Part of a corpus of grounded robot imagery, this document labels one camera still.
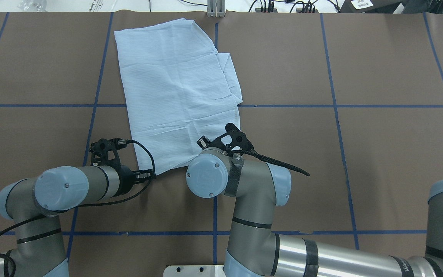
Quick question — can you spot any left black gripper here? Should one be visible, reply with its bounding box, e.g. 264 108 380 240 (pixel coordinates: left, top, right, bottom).
116 136 211 196

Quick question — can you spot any light blue button-up shirt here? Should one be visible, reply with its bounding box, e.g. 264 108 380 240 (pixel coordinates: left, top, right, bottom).
114 18 243 175

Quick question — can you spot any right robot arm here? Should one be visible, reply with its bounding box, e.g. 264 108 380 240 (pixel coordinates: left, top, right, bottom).
186 132 443 277

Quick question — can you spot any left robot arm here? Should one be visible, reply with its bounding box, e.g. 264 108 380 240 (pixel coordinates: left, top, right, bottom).
0 165 155 277

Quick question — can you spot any clear plastic bag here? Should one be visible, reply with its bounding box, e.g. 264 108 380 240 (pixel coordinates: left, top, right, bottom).
18 0 47 12

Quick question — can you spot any brown paper table cover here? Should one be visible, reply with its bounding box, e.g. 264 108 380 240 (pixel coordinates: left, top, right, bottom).
0 10 443 258

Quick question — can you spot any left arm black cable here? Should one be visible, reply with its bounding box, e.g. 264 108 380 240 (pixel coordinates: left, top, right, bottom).
0 139 157 277

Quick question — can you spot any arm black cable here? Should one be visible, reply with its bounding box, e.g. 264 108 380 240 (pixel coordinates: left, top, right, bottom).
0 139 157 277
237 148 310 177

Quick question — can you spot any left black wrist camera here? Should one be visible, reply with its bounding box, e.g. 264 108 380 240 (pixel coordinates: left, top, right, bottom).
88 138 132 169

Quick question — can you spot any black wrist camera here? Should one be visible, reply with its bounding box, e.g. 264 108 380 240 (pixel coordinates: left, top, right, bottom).
88 138 132 169
208 123 254 157

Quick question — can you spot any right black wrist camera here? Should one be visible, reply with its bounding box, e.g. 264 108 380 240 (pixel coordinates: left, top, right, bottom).
208 123 254 157

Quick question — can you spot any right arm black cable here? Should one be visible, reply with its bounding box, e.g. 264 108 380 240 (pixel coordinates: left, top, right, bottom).
237 148 310 177

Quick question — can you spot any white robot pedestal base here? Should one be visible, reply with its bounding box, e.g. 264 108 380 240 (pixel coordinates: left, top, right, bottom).
163 265 226 277

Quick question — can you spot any aluminium frame post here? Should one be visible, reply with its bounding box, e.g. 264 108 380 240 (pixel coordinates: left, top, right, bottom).
207 0 226 18

